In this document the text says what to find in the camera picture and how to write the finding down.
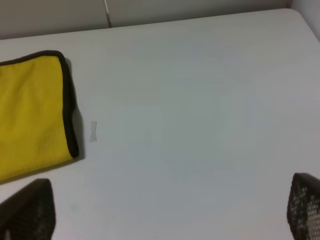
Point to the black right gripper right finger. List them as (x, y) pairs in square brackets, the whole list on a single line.
[(303, 207)]

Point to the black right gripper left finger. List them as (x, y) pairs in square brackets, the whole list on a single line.
[(30, 213)]

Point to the clear tape strip right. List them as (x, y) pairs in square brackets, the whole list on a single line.
[(93, 135)]

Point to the yellow towel with black trim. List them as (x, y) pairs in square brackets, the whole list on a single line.
[(37, 102)]

